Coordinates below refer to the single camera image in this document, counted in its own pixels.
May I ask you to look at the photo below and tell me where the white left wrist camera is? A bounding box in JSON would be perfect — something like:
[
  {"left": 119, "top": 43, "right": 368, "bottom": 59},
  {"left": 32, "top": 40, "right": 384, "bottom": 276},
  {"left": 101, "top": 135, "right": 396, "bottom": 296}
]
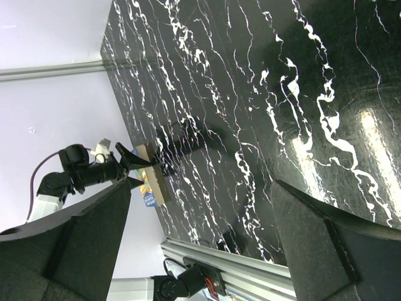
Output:
[{"left": 90, "top": 139, "right": 111, "bottom": 163}]

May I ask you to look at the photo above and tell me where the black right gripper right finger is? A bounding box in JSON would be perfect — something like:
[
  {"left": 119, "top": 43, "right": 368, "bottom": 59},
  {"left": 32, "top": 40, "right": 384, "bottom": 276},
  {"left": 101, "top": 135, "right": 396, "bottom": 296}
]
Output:
[{"left": 271, "top": 181, "right": 400, "bottom": 300}]

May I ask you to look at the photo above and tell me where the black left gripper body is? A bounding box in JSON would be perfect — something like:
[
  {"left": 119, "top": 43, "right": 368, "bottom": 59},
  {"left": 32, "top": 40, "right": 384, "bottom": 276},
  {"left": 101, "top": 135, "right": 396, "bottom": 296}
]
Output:
[{"left": 87, "top": 156, "right": 128, "bottom": 187}]

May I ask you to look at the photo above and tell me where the blue 91-storey treehouse book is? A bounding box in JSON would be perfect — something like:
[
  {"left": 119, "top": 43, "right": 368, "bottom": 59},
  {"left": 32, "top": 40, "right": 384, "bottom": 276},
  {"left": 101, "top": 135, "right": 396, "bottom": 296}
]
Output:
[{"left": 132, "top": 144, "right": 170, "bottom": 207}]

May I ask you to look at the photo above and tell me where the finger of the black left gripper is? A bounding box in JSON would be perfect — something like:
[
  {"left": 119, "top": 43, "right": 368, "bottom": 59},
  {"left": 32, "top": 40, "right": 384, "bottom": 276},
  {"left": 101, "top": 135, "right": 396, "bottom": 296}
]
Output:
[
  {"left": 127, "top": 177, "right": 144, "bottom": 189},
  {"left": 115, "top": 142, "right": 155, "bottom": 171}
]

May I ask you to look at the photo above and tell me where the aluminium mounting rail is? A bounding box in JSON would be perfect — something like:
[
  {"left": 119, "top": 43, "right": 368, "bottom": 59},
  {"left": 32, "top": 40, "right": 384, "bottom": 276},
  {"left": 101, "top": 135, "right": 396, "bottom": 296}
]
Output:
[{"left": 160, "top": 238, "right": 297, "bottom": 300}]

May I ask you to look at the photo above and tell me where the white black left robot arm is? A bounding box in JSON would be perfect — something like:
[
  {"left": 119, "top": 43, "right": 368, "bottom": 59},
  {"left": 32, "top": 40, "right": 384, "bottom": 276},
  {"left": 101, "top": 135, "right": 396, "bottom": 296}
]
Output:
[{"left": 26, "top": 139, "right": 156, "bottom": 223}]

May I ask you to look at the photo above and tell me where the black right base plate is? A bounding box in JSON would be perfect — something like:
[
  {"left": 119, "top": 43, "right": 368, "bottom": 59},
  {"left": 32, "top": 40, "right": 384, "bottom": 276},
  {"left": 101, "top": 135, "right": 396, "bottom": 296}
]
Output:
[{"left": 177, "top": 257, "right": 226, "bottom": 300}]

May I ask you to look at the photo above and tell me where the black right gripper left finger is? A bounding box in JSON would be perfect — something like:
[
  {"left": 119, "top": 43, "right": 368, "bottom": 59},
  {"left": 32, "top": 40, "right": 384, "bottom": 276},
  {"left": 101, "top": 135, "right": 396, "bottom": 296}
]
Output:
[{"left": 1, "top": 180, "right": 131, "bottom": 300}]

